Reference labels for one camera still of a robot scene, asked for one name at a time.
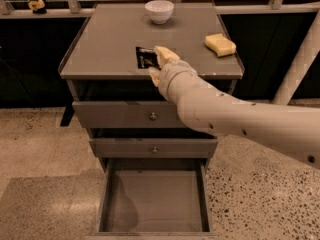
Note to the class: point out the small yellow black object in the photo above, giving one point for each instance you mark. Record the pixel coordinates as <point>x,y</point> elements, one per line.
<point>37,6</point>

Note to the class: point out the bottom grey open drawer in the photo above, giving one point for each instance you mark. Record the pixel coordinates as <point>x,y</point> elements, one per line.
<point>154,199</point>

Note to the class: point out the brass top drawer knob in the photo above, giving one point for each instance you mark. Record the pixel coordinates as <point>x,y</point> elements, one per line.
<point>153,116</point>

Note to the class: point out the middle grey drawer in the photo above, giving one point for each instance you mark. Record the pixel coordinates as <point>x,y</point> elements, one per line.
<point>142,147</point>

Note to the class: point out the white ceramic bowl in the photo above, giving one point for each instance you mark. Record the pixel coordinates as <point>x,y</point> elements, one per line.
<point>159,11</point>

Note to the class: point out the top grey drawer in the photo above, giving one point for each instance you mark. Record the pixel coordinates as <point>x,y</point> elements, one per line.
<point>126,114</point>

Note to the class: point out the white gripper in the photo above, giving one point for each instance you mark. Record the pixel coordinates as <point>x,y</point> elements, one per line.
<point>174,74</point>

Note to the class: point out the grey drawer cabinet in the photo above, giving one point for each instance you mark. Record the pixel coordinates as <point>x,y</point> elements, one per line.
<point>102,66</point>

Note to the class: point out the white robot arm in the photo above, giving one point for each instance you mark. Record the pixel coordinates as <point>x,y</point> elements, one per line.
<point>291,130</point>

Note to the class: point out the white slanted post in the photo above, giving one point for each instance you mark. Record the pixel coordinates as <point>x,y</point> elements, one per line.
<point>301,63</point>

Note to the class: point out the yellow sponge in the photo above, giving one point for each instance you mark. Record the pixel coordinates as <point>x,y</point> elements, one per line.
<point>220,45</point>

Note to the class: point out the black rxbar chocolate wrapper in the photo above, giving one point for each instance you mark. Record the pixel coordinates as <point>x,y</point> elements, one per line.
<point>146,57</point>

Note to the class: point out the metal railing ledge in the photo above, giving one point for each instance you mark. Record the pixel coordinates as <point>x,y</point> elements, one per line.
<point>46,12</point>

